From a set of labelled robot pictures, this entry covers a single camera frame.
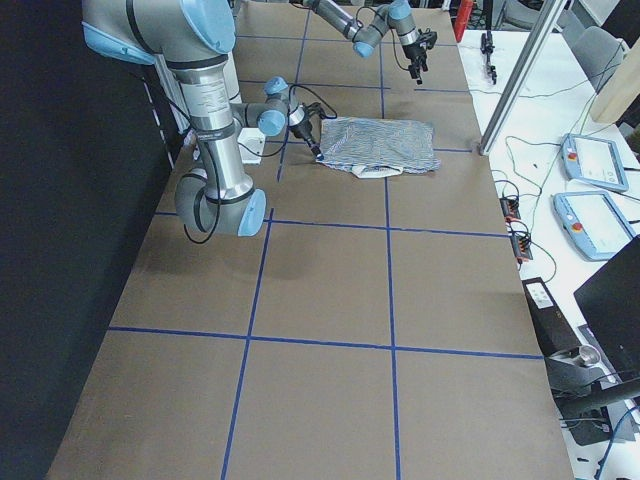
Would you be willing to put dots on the striped polo shirt white collar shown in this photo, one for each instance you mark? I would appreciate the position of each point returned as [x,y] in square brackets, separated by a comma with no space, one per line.
[377,148]

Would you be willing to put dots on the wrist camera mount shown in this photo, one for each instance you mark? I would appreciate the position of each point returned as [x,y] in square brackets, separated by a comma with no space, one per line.
[314,109]
[427,39]

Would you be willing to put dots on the teach pendant nearer camera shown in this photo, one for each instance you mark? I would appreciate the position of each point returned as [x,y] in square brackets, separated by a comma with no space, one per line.
[594,223]

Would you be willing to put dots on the red cylinder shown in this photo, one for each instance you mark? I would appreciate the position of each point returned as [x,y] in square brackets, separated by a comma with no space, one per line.
[464,11]

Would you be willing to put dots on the black box white label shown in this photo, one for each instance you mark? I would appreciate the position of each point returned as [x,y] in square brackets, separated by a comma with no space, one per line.
[554,333]

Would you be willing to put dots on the black monitor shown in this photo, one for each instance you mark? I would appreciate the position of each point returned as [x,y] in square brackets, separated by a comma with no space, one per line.
[609,303]

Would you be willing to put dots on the teach pendant near person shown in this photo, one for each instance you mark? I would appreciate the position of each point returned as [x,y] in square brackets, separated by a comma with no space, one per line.
[595,161]

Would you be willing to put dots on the grey office chair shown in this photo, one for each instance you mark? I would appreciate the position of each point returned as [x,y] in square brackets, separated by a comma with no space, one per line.
[599,54]

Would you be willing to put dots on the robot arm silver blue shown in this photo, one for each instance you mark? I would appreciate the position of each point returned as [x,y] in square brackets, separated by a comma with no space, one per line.
[195,38]
[395,17]

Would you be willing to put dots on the usb hub orange far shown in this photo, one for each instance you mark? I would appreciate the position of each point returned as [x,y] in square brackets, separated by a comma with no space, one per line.
[510,208]

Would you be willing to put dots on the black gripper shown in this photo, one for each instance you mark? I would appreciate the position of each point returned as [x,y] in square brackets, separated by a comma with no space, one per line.
[413,54]
[303,132]

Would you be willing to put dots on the black tripod stick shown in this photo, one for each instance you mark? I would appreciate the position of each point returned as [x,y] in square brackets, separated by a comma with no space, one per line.
[487,45]

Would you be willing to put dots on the silver metal cup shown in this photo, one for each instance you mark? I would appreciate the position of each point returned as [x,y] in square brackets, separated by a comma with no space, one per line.
[587,356]

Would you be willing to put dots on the aluminium frame post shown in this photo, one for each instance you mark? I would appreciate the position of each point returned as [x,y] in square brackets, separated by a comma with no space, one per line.
[535,42]

